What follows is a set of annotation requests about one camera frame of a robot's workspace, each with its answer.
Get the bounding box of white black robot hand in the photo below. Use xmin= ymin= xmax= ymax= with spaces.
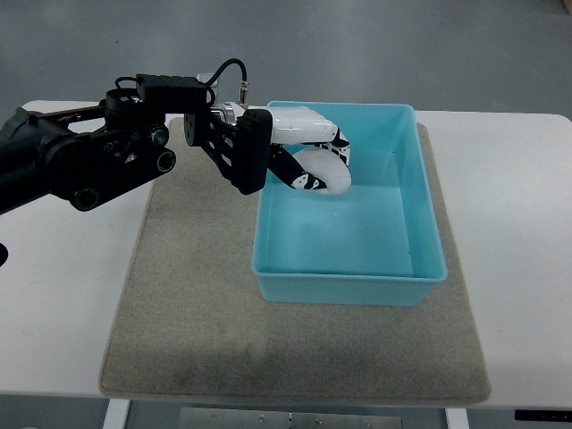
xmin=268 ymin=106 xmax=350 ymax=191

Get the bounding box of white frog toy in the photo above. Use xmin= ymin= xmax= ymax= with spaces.
xmin=292 ymin=147 xmax=351 ymax=195

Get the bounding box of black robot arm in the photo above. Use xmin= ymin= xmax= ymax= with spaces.
xmin=1 ymin=58 xmax=272 ymax=214

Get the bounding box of light blue plastic box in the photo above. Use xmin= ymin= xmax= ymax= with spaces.
xmin=252 ymin=102 xmax=449 ymax=306

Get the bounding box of upper metal floor plate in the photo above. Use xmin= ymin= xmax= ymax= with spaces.
xmin=196 ymin=72 xmax=218 ymax=88

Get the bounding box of beige felt mat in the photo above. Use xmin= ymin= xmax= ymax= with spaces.
xmin=99 ymin=139 xmax=491 ymax=408

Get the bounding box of grey metal table crossbar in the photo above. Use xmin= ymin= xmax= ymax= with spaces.
xmin=178 ymin=408 xmax=403 ymax=429

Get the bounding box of white right table leg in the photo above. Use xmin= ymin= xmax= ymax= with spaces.
xmin=445 ymin=408 xmax=470 ymax=429

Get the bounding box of white table leg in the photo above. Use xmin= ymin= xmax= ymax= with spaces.
xmin=102 ymin=399 xmax=130 ymax=429
xmin=445 ymin=408 xmax=470 ymax=429

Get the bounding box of white left table leg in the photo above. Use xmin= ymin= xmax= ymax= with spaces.
xmin=102 ymin=399 xmax=130 ymax=429

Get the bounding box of black table control panel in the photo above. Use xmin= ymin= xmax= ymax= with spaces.
xmin=514 ymin=409 xmax=572 ymax=423

